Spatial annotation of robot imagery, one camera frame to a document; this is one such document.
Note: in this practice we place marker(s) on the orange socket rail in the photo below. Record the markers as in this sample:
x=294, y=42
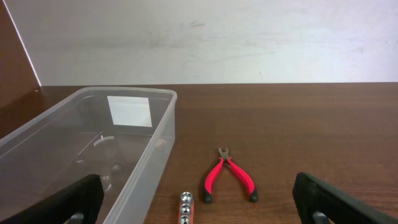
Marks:
x=186, y=208

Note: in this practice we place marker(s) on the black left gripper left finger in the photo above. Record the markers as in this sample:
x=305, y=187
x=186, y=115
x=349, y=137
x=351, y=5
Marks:
x=79, y=202

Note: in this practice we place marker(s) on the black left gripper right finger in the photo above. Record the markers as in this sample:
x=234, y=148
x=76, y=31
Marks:
x=320, y=202

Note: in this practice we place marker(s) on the clear plastic container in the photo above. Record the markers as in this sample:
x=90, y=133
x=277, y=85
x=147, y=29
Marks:
x=124, y=135

